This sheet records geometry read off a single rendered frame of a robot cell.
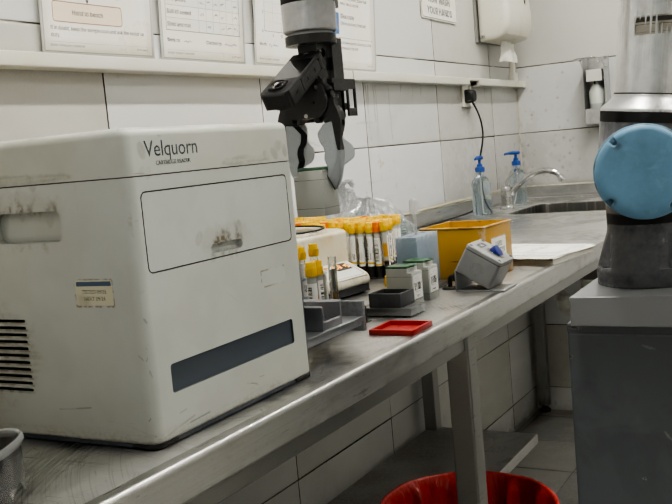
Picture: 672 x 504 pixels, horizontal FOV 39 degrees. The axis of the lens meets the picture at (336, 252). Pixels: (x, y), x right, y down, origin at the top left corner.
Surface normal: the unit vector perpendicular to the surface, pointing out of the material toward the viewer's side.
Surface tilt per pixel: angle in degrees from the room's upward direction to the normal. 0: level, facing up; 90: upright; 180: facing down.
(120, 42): 93
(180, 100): 90
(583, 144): 90
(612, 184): 98
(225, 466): 90
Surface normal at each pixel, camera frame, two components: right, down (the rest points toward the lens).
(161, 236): 0.87, -0.03
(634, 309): -0.48, 0.14
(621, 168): -0.32, 0.27
